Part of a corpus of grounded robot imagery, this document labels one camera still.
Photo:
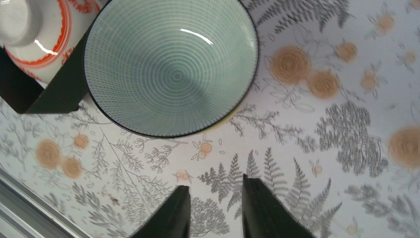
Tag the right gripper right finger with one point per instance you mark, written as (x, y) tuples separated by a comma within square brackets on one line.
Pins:
[(264, 216)]

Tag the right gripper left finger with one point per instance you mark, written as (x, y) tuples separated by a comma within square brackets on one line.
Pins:
[(171, 219)]

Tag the yellow-green bowl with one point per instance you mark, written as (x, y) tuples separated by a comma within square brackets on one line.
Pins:
[(224, 120)]

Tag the pale green bowl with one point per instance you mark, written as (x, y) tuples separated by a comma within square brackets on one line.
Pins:
[(170, 68)]

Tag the black wire dish rack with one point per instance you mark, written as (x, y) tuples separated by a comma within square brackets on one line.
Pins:
[(61, 96)]

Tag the red patterned white bowl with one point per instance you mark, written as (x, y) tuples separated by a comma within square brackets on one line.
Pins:
[(40, 35)]

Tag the aluminium rail frame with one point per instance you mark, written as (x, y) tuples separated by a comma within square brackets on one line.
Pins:
[(23, 214)]

